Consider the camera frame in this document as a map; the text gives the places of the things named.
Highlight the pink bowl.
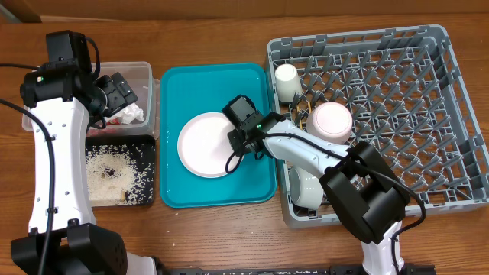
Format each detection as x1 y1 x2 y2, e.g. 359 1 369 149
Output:
306 102 353 144

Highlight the teal serving tray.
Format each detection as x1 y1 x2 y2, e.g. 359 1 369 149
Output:
160 63 277 209

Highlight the white rice pile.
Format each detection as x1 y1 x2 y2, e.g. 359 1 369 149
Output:
85 144 154 205

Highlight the clear plastic bin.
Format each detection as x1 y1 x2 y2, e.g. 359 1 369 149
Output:
21 62 156 145

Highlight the black plastic tray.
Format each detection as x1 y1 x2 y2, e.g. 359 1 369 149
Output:
84 134 157 208

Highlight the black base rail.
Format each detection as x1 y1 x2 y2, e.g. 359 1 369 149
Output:
125 259 436 275

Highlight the grey dish rack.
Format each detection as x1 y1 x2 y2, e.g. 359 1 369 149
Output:
266 24 488 215

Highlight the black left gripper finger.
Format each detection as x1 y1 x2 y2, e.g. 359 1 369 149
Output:
109 73 138 109
96 75 122 117

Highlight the white napkin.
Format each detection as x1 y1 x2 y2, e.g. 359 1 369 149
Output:
108 103 144 125

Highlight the white plate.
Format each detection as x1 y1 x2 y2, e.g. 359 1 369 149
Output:
177 112 235 179

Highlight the grey bowl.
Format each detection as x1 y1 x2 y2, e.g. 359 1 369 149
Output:
289 166 324 209

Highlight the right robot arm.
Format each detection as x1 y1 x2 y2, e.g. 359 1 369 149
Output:
222 95 411 274

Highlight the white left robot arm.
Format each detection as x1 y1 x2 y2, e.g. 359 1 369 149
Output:
11 31 138 274

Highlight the red snack wrapper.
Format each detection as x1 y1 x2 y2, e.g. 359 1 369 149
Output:
105 118 120 126

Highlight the cream cup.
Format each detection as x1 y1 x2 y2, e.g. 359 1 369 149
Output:
274 64 303 103

